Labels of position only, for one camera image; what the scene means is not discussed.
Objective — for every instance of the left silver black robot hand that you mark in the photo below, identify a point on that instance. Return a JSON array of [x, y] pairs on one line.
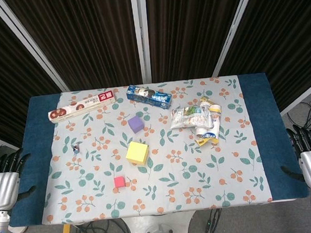
[[2, 190]]

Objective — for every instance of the small red foam cube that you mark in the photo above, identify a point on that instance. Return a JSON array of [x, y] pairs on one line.
[[119, 181]]

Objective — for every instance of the large yellow foam cube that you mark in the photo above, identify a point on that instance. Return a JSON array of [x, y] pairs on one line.
[[137, 153]]

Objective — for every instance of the purple foam cube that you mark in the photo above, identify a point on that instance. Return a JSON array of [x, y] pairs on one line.
[[135, 124]]

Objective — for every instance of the floral tablecloth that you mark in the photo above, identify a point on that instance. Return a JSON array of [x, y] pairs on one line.
[[177, 180]]

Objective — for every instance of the white shoe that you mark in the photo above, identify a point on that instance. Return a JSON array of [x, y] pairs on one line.
[[18, 230]]

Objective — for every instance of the dark blue table cover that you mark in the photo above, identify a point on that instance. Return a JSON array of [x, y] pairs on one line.
[[272, 139]]

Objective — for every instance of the small blue binder clip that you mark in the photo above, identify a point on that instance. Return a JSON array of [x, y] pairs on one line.
[[76, 148]]

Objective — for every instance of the dark folding screen panel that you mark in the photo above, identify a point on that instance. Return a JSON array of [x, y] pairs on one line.
[[288, 42], [191, 31], [83, 41], [0, 81]]

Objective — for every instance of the long white red cookie box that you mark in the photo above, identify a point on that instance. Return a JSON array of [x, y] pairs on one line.
[[81, 106]]

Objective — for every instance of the crumpled white blue yellow package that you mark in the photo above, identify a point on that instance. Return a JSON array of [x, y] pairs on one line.
[[210, 132]]

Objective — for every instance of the crumpled silver snack bag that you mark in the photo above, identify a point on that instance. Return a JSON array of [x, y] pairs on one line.
[[188, 117]]

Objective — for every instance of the long blue cookie box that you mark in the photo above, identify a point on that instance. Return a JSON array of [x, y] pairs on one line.
[[148, 96]]

